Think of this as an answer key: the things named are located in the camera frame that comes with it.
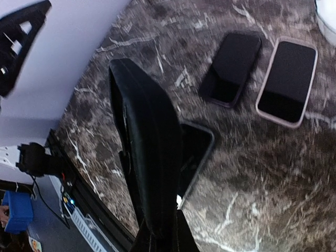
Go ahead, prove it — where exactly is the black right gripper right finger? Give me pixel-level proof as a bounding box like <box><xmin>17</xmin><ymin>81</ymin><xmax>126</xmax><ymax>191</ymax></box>
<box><xmin>176</xmin><ymin>210</ymin><xmax>200</xmax><ymax>252</ymax></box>

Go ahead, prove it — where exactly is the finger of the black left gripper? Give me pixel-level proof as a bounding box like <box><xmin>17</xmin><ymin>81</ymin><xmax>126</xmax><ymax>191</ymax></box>
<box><xmin>1</xmin><ymin>1</ymin><xmax>51</xmax><ymax>97</ymax></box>

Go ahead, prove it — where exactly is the black phone case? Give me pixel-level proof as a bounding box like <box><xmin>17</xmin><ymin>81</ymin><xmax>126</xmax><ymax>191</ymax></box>
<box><xmin>198</xmin><ymin>32</ymin><xmax>262</xmax><ymax>108</ymax></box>

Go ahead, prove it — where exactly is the black front rail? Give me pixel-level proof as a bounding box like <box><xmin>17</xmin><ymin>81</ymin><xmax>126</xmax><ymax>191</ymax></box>
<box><xmin>46</xmin><ymin>130</ymin><xmax>134</xmax><ymax>251</ymax></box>

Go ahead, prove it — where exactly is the white scalloped bowl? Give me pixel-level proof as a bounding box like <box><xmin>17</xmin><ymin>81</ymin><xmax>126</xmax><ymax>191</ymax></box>
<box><xmin>315</xmin><ymin>0</ymin><xmax>335</xmax><ymax>47</ymax></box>

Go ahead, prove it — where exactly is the white phone dark screen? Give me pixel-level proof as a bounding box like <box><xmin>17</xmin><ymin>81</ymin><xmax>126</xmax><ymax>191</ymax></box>
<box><xmin>255</xmin><ymin>36</ymin><xmax>318</xmax><ymax>129</ymax></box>

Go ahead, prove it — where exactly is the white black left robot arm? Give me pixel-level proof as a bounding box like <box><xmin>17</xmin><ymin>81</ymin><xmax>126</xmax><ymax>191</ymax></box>
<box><xmin>1</xmin><ymin>1</ymin><xmax>62</xmax><ymax>178</ymax></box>

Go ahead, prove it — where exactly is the white slotted cable duct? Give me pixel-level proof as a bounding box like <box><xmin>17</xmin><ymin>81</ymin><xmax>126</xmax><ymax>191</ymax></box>
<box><xmin>49</xmin><ymin>175</ymin><xmax>116</xmax><ymax>252</ymax></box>

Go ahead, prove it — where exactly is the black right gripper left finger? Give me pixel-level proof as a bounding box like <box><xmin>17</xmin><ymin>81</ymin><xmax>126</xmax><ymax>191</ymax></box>
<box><xmin>129</xmin><ymin>220</ymin><xmax>158</xmax><ymax>252</ymax></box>

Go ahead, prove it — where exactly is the blue box beside table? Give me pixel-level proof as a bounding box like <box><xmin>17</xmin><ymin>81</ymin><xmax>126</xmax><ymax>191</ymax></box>
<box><xmin>2</xmin><ymin>191</ymin><xmax>34</xmax><ymax>234</ymax></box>

